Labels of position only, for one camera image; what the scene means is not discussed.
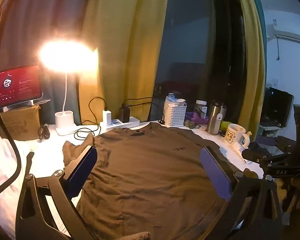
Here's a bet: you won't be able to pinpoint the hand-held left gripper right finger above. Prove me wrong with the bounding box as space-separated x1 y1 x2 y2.
200 146 284 233

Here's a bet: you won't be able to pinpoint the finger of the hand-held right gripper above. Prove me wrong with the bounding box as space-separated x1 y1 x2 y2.
241 148 290 167

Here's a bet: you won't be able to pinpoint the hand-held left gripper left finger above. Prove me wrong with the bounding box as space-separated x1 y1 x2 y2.
16 145 98 240

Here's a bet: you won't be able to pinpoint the olive brown t-shirt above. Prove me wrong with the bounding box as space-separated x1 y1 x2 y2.
62 122 237 240

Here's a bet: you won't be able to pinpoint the white cartoon mug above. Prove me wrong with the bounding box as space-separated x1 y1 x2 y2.
224 124 250 148

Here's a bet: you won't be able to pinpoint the steel thermos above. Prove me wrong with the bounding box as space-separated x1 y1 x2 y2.
206 101 227 135

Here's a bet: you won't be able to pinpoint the white desk lamp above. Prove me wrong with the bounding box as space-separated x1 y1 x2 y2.
39 41 98 136

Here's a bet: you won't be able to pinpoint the purple object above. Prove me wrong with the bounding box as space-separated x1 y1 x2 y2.
185 111 209 125

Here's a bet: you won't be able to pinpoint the white charger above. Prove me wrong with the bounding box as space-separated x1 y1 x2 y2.
102 109 112 125

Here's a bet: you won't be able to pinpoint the glass jar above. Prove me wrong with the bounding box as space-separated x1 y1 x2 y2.
194 100 207 119

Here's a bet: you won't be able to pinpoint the white plastic basket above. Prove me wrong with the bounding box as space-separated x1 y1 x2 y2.
164 101 187 128

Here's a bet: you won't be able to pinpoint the white power strip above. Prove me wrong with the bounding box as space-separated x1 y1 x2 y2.
100 116 140 132

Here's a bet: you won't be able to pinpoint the cardboard box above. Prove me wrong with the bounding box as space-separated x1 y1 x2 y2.
0 105 42 142

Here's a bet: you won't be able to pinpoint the tablet stand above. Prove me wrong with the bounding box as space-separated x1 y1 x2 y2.
2 97 50 113

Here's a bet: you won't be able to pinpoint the blue white packets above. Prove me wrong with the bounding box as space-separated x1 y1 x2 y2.
166 93 187 105

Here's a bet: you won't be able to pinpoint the yellow curtain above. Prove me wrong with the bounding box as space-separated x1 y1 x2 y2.
79 0 170 127
232 0 265 135

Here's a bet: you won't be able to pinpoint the tablet with red screen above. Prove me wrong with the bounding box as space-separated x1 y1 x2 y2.
0 65 43 108

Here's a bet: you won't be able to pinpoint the dark glass window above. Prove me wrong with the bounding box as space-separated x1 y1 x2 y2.
150 0 248 130

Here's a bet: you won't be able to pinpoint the white air conditioner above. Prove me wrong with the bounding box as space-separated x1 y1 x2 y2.
275 30 300 47

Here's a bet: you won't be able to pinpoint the teal curtain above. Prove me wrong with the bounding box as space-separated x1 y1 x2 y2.
250 0 267 48
0 0 103 127

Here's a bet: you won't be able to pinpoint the bundled black cable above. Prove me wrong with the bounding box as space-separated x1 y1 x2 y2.
37 124 50 142

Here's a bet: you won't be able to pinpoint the braided black cable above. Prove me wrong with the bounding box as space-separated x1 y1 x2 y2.
0 7 22 200

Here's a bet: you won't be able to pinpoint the long black charger cable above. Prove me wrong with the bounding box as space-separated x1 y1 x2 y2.
74 97 108 141

